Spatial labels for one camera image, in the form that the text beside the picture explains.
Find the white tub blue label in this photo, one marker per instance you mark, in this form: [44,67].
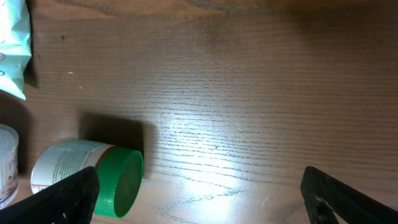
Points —
[9,164]

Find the green lid white jar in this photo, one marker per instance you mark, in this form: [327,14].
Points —
[119,169]

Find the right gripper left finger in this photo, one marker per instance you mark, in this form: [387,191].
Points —
[71,200]

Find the mint green wipes pack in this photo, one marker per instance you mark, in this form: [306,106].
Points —
[15,46]

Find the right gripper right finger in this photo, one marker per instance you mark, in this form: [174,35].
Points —
[326,197]

